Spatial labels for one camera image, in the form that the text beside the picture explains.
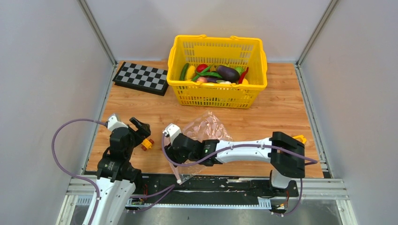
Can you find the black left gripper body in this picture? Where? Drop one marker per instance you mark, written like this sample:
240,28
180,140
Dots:
136,137

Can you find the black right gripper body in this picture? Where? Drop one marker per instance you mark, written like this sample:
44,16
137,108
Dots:
178,157

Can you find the clear zip top bag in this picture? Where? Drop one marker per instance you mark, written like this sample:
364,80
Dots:
205,127

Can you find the yellow plastic basket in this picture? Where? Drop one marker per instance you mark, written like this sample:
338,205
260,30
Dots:
233,51

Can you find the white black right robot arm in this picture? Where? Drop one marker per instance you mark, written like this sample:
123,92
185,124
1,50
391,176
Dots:
285,153

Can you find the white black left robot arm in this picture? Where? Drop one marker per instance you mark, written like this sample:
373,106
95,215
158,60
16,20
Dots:
116,178

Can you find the yellow red toy block car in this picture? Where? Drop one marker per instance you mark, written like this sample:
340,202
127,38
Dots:
147,144

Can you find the black white checkerboard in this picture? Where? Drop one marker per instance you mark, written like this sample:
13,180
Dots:
142,78

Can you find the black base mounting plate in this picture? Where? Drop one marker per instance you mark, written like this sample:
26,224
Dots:
210,190

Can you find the green toy cucumber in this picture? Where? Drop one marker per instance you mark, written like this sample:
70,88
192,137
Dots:
184,72

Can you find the yellow toy corn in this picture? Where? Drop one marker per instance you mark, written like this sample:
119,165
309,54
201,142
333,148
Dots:
190,73

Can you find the green toy pea pod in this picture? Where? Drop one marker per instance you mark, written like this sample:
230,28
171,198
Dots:
205,72

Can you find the purple toy eggplant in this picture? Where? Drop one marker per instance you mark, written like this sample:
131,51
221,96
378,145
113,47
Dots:
228,74

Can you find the red toy chili pepper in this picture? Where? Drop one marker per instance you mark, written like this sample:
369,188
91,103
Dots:
243,75

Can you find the yellow triangular plastic piece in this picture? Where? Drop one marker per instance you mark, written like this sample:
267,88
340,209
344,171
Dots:
300,138

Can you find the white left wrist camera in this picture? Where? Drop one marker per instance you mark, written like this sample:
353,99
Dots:
115,122

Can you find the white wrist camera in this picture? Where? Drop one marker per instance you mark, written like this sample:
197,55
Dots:
172,131
115,122

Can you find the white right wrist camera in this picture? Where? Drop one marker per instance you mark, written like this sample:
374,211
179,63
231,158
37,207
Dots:
172,131

